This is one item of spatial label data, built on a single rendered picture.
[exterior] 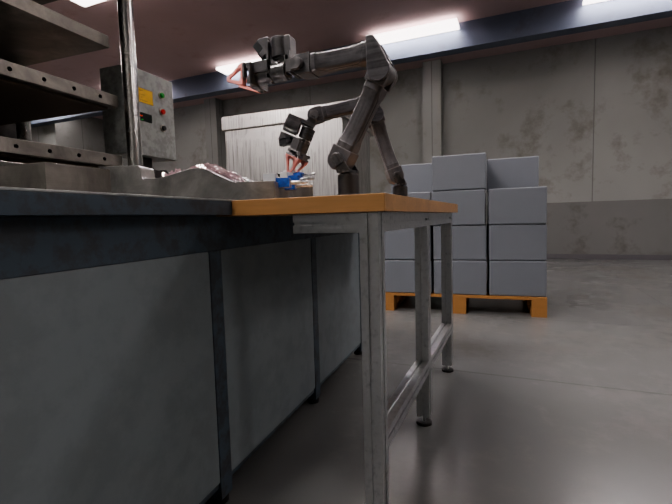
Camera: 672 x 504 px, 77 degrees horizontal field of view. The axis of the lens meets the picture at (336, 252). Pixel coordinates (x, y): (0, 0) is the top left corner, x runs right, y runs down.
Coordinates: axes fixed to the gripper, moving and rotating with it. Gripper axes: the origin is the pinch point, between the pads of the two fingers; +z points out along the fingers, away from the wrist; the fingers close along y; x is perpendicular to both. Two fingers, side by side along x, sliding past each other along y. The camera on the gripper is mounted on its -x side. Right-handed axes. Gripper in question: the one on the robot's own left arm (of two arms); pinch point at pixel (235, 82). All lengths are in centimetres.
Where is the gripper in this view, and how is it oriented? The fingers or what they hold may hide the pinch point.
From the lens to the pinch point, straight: 150.9
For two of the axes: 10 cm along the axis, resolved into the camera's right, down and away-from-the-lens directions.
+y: -3.9, 0.8, -9.2
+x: 0.5, 10.0, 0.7
